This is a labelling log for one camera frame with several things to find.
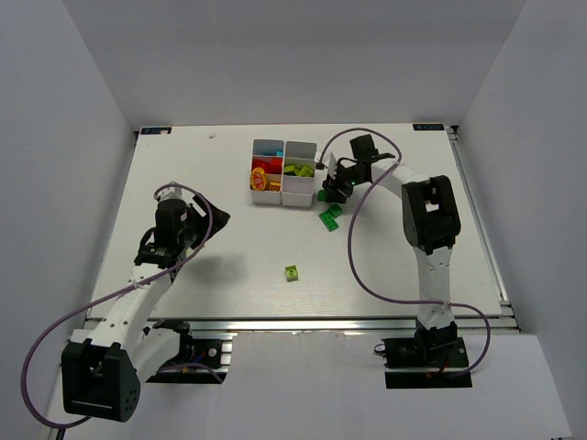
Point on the green L-shaped lego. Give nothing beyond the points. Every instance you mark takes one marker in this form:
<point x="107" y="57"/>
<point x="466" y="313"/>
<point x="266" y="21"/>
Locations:
<point x="335" y="210"/>

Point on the yellow flower lego brick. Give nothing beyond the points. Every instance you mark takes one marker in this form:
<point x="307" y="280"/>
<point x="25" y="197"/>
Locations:
<point x="258" y="179"/>

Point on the blue table label right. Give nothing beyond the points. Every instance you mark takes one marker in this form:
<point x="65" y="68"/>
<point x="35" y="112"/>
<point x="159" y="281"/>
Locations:
<point x="428" y="127"/>

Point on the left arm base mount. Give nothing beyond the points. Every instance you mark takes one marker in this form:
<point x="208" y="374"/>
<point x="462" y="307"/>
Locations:
<point x="170" y="352"/>

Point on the aluminium rail front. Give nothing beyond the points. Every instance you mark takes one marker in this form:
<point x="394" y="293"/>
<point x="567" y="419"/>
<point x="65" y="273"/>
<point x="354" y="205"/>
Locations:
<point x="293" y="325"/>

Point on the red lego brick spare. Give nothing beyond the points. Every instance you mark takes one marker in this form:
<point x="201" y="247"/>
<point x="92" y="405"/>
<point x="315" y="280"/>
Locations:
<point x="275" y="166"/>

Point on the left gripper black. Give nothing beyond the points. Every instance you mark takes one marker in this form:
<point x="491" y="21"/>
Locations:
<point x="194" y="227"/>

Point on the blue table label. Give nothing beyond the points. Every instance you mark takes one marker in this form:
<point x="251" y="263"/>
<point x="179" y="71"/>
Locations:
<point x="428" y="127"/>
<point x="155" y="130"/>

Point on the red lego brick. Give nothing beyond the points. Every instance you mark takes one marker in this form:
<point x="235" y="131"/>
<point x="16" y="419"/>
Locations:
<point x="262" y="163"/>

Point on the white right divided container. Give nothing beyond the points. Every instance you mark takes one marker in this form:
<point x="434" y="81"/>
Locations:
<point x="298" y="191"/>

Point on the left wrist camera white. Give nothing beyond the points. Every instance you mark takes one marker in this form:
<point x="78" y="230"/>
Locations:
<point x="169" y="191"/>

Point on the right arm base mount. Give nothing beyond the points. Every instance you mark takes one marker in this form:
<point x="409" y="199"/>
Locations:
<point x="424" y="362"/>

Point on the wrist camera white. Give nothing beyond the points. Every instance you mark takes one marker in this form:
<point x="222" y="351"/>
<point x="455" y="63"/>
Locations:
<point x="169" y="191"/>
<point x="328" y="165"/>

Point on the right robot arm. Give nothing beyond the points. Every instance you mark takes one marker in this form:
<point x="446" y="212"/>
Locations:
<point x="430" y="220"/>

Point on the blue table label left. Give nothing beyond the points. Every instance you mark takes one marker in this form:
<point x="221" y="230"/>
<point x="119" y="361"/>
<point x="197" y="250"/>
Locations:
<point x="155" y="130"/>

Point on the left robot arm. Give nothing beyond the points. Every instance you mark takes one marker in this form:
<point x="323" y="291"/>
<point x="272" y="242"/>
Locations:
<point x="102" y="375"/>

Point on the teal rounded lego brick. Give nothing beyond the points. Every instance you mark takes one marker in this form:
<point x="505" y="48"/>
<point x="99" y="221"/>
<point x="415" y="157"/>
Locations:
<point x="266" y="147"/>

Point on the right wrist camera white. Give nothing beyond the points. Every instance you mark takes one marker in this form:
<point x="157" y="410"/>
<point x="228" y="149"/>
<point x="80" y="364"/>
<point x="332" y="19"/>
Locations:
<point x="328" y="165"/>

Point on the lime lego brick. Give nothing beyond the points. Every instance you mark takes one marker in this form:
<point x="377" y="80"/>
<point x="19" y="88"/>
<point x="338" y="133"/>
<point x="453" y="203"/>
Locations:
<point x="291" y="273"/>

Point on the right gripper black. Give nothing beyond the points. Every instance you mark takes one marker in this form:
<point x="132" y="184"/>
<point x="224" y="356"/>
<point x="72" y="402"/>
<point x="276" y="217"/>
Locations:
<point x="339" y="181"/>

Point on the olive green lego brick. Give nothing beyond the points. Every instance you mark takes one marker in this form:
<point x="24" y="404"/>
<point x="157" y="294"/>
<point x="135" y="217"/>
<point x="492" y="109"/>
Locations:
<point x="290" y="170"/>

